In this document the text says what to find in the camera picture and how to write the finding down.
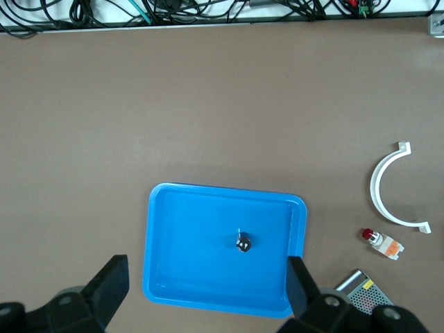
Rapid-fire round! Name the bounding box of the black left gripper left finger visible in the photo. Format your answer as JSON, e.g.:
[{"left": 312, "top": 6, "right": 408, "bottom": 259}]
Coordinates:
[{"left": 0, "top": 254, "right": 130, "bottom": 333}]

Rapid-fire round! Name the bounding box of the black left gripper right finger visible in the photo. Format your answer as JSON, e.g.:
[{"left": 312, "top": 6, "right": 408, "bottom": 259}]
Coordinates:
[{"left": 276, "top": 255, "right": 427, "bottom": 333}]

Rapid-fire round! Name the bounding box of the black cable tangle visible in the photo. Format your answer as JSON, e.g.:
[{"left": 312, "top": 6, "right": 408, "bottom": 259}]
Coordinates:
[{"left": 0, "top": 0, "right": 441, "bottom": 37}]

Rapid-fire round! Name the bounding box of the red push button white base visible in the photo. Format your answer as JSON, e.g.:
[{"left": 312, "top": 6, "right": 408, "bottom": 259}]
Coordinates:
[{"left": 361, "top": 228, "right": 406, "bottom": 262}]

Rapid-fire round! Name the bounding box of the white table edge rail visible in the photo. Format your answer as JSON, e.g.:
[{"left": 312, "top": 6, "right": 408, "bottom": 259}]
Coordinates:
[{"left": 0, "top": 9, "right": 444, "bottom": 35}]

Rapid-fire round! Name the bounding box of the small black capacitor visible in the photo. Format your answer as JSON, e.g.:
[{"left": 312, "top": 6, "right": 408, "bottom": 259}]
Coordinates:
[{"left": 235, "top": 228, "right": 252, "bottom": 254}]

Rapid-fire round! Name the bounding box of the metal mesh power supply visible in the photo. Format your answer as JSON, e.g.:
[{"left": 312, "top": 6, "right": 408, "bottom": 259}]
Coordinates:
[{"left": 333, "top": 268, "right": 397, "bottom": 317}]

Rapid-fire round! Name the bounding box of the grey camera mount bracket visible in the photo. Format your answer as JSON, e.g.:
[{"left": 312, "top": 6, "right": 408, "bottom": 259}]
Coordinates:
[{"left": 429, "top": 12, "right": 444, "bottom": 37}]

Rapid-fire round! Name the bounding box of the white curved pipe clamp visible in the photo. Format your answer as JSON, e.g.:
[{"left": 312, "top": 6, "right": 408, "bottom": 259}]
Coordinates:
[{"left": 368, "top": 141, "right": 432, "bottom": 234}]

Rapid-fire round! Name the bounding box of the blue plastic tray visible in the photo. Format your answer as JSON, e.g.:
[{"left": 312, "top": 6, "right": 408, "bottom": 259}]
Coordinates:
[{"left": 142, "top": 182, "right": 309, "bottom": 319}]

